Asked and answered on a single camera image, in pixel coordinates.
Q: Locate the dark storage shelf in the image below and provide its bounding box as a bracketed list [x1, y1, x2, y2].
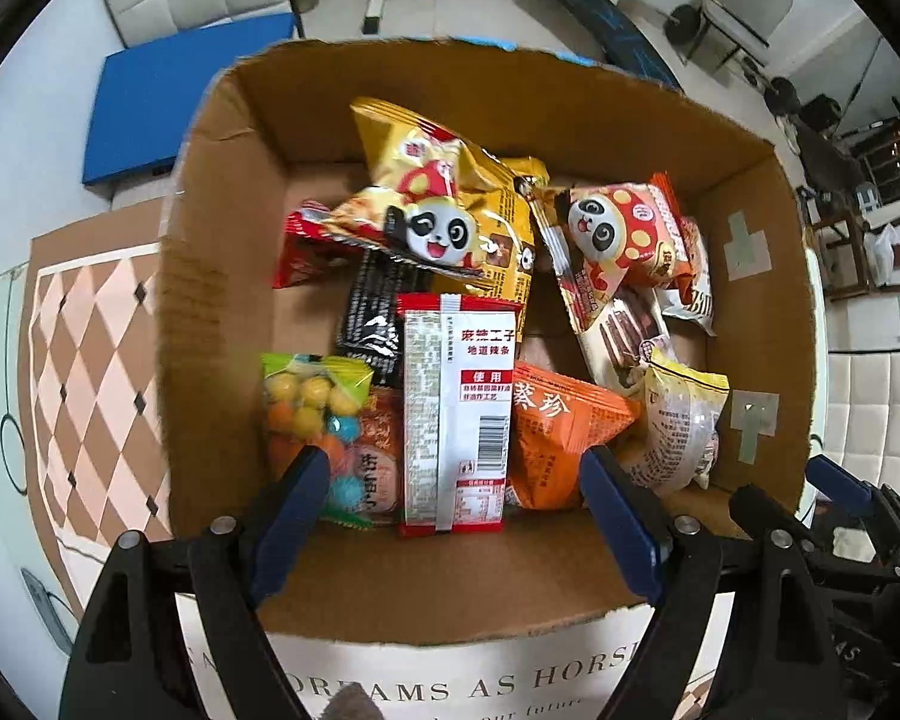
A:
[859, 118, 900, 197]

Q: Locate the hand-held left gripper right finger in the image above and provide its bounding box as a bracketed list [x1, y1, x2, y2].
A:
[579, 446, 860, 720]

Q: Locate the red spotted panda packet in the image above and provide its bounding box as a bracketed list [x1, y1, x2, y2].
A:
[551, 172, 683, 290]

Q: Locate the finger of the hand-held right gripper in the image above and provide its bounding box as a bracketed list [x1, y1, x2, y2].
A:
[805, 454, 895, 520]
[729, 485, 882, 571]

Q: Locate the small black weight plate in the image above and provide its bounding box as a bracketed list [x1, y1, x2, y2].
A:
[664, 4, 703, 46]

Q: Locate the red and white snack packet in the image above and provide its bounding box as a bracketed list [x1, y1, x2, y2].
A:
[395, 292, 524, 539]

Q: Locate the colourful ball candy packet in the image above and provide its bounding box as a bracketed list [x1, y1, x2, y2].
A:
[261, 351, 376, 530]

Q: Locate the black striped snack packet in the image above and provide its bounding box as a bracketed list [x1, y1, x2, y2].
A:
[335, 247, 406, 391]

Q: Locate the cardboard box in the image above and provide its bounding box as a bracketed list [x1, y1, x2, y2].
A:
[157, 37, 818, 650]

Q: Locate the grey chair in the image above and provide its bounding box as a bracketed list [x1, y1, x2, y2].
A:
[682, 0, 790, 80]

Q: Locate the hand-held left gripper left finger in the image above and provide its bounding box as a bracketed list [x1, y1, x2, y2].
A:
[60, 446, 331, 720]

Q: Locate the large yellow snack bag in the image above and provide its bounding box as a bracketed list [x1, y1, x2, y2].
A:
[328, 96, 548, 299]

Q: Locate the black weight bench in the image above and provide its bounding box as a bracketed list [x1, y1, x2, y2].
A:
[536, 0, 680, 88]

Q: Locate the orange snack packet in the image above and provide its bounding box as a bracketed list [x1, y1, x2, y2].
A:
[508, 361, 644, 511]

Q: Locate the grey oval device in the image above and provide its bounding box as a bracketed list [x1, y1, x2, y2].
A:
[19, 568, 76, 653]

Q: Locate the wooden chair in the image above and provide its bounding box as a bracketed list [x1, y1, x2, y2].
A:
[802, 208, 900, 302]

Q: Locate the black cable loop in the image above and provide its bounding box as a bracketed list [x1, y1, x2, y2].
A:
[0, 390, 29, 496]

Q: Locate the white and brown snack packet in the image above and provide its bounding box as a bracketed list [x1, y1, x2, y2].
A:
[656, 216, 715, 337]

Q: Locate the white packet with brown picture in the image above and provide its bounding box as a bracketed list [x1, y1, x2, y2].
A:
[559, 270, 672, 400]

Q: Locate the red-brown shrimp cracker packet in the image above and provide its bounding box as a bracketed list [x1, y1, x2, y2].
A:
[345, 388, 406, 527]

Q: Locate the white plastic bag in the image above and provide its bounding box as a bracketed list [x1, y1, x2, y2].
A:
[866, 229, 900, 286]

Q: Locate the yellow and white snack packet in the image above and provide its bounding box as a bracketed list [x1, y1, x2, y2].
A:
[619, 347, 731, 497]

